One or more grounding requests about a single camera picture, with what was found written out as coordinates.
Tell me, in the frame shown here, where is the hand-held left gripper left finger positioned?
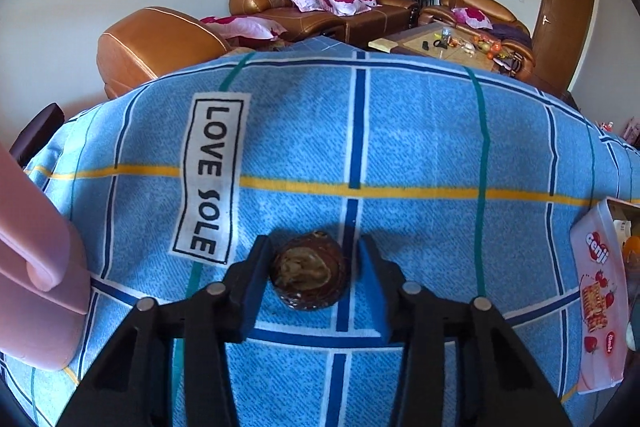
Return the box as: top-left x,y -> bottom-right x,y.
55,234 -> 275,427

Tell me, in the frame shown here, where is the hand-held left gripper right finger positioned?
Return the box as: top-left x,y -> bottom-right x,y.
356,234 -> 576,427

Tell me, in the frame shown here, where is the brown halved fruit shell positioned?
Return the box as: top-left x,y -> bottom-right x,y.
269,231 -> 352,312

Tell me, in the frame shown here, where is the pink snack box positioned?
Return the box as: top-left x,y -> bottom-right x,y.
570,198 -> 640,395

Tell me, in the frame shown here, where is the blue plaid blanket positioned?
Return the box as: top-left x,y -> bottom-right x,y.
0,36 -> 640,427

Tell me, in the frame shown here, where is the pink electric kettle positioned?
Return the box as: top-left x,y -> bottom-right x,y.
0,139 -> 92,370

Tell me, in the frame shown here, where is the wooden coffee table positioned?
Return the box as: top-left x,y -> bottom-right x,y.
368,23 -> 521,72

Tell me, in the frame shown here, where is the pile of colourful snacks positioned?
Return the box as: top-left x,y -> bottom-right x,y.
425,27 -> 506,60

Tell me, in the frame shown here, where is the dark brown chair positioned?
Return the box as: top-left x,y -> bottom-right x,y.
9,103 -> 66,168

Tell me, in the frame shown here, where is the brown leather armchair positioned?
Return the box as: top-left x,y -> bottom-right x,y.
97,7 -> 241,100
419,0 -> 535,80

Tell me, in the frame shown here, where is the brown leather sofa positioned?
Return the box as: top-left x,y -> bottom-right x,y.
229,0 -> 421,42

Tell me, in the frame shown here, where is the purple cloth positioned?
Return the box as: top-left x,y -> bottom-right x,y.
492,23 -> 531,42

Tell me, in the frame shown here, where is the pink packet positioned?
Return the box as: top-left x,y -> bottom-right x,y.
622,117 -> 640,148

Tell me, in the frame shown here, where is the brown wooden door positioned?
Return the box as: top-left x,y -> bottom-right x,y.
531,0 -> 598,95

